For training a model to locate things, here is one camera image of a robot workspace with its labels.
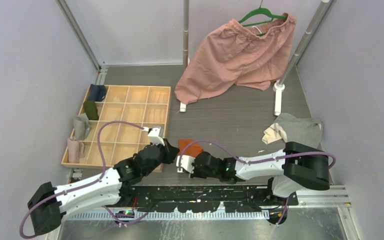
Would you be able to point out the right metal rack pole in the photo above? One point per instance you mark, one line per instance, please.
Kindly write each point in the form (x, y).
(279, 85)

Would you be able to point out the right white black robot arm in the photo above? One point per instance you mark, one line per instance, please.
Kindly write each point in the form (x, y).
(292, 168)

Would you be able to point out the pink shorts on hanger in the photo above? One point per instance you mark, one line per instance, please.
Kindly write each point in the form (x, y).
(232, 54)

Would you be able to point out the centre metal rack pole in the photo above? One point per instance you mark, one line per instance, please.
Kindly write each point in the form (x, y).
(186, 9)

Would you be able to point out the wooden compartment tray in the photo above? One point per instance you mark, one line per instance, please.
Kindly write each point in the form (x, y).
(145, 106)

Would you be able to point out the green clothes hanger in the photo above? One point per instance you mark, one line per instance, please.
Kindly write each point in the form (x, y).
(260, 11)

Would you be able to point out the orange white underwear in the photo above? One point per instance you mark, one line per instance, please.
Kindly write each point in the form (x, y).
(194, 150)

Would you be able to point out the navy rolled underwear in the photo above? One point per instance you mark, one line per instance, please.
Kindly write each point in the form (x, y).
(97, 93)

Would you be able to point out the slotted aluminium cable duct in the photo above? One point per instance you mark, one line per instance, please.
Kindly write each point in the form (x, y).
(103, 215)

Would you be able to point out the wrist white camera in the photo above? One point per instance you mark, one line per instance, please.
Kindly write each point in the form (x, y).
(184, 164)
(155, 135)

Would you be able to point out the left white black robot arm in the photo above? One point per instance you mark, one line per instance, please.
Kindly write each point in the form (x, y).
(51, 205)

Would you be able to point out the grey rolled underwear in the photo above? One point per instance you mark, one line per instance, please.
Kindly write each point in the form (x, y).
(81, 126)

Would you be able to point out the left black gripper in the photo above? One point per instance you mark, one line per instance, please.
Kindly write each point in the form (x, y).
(170, 152)

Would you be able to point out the grey underwear on table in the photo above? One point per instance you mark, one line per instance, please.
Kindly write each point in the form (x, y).
(305, 131)

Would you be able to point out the pink rolled underwear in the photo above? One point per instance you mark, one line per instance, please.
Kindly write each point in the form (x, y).
(75, 150)

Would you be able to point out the beige underwear on table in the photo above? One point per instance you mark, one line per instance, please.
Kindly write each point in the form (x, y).
(274, 133)

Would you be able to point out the left aluminium frame post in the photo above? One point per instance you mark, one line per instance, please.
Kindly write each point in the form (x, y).
(101, 68)

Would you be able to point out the dark green rolled underwear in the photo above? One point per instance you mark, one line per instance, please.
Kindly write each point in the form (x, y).
(91, 110)

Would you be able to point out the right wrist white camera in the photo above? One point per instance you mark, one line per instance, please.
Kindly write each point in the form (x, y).
(184, 164)

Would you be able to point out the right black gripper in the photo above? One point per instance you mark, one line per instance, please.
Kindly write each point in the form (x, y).
(195, 174)

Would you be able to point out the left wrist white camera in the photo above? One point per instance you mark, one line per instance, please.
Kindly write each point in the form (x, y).
(155, 135)

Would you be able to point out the metal rack pole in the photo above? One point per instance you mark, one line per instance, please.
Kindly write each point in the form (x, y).
(186, 9)
(279, 85)

